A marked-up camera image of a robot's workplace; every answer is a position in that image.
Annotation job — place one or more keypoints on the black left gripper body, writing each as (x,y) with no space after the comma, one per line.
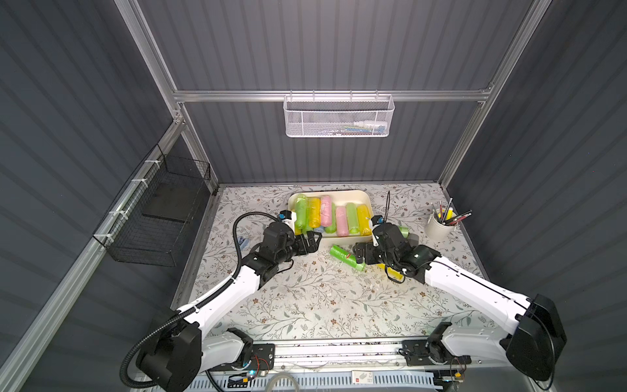
(304,242)

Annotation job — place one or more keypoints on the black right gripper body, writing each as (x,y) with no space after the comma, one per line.
(369,251)

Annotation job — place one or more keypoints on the yellow trash bag roll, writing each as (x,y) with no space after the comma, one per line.
(364,218)
(392,273)
(314,212)

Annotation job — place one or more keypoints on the light green trash bag roll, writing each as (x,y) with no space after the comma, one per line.
(301,209)
(352,219)
(331,229)

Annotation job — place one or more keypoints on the green labelled trash bag roll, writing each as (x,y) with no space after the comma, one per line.
(348,258)

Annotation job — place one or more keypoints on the pink trash bag roll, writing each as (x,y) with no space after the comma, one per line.
(326,211)
(342,229)

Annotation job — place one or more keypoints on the grey trash bag roll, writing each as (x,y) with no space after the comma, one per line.
(413,240)

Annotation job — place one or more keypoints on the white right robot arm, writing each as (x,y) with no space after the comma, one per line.
(530,334)

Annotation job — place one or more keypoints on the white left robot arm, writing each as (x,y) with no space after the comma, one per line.
(173,354)

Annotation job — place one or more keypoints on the white pen cup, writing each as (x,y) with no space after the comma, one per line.
(444,220)

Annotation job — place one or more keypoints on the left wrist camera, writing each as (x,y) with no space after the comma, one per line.
(288,218)

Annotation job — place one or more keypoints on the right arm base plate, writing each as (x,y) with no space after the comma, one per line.
(430,350)

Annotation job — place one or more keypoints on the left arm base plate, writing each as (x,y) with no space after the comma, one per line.
(255,357)

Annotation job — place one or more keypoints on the white wire wall basket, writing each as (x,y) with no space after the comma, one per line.
(338,116)

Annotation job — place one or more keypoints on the black wire side basket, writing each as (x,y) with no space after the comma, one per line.
(158,223)

